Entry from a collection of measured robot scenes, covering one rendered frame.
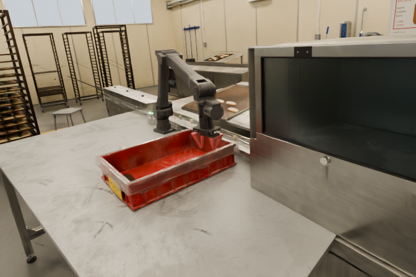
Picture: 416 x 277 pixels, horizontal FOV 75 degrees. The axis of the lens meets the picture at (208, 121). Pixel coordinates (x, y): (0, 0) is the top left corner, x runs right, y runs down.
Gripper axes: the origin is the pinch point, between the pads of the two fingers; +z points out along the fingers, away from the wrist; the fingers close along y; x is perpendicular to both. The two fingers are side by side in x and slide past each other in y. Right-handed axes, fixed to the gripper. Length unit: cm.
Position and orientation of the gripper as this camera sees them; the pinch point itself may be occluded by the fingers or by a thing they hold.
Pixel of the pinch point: (207, 148)
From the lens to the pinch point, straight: 113.2
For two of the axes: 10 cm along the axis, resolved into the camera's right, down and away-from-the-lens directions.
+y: 7.6, 1.4, -6.3
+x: 6.4, -2.6, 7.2
